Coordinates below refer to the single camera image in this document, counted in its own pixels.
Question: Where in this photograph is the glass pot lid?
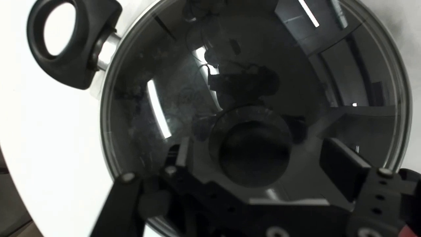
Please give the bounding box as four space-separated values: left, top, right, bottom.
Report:
100 0 414 237

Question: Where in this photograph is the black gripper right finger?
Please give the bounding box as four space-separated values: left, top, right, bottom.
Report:
320 139 421 237

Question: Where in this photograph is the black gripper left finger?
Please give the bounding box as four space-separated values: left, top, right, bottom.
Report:
90 139 191 237

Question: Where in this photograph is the black cooking pot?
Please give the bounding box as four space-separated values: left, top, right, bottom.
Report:
26 0 414 237

